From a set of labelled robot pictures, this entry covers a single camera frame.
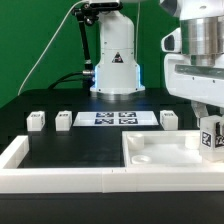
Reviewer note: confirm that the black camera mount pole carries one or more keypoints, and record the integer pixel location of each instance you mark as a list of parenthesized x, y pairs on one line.
[(86, 16)]

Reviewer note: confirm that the white U-shaped fence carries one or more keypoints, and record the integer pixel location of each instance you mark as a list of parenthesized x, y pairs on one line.
[(209, 177)]

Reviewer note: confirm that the white sheet with tags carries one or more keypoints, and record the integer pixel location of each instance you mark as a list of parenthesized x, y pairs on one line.
[(115, 118)]

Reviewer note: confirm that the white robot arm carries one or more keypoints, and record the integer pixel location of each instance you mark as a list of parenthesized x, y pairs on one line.
[(194, 61)]

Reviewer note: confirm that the white square table top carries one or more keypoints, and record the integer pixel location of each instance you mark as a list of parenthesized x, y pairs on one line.
[(164, 148)]

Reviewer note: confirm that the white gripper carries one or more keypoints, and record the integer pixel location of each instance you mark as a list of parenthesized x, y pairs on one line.
[(202, 85)]

